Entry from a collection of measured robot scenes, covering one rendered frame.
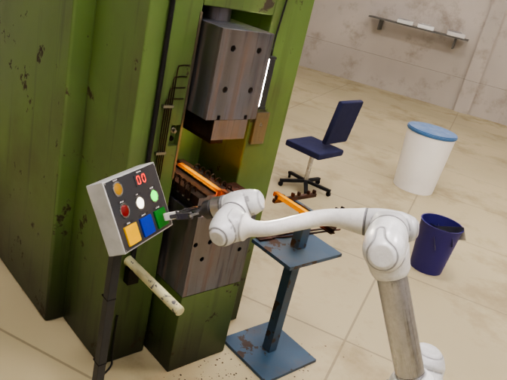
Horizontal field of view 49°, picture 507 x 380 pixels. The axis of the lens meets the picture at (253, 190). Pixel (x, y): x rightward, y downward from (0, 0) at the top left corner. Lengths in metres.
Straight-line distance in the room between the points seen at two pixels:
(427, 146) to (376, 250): 4.79
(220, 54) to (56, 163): 1.02
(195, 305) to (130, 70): 1.21
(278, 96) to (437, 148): 3.82
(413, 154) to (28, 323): 4.60
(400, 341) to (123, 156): 1.38
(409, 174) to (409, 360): 4.77
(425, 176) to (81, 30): 4.72
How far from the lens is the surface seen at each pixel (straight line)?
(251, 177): 3.01
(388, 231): 1.79
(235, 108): 2.55
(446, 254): 4.82
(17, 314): 3.41
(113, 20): 2.57
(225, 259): 2.86
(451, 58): 13.00
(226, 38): 2.41
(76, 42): 2.72
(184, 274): 2.76
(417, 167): 6.59
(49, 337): 3.25
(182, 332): 2.97
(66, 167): 2.90
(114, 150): 2.59
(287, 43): 2.86
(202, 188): 2.72
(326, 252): 3.05
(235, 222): 1.94
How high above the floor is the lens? 2.04
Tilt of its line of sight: 22 degrees down
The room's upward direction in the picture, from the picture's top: 13 degrees clockwise
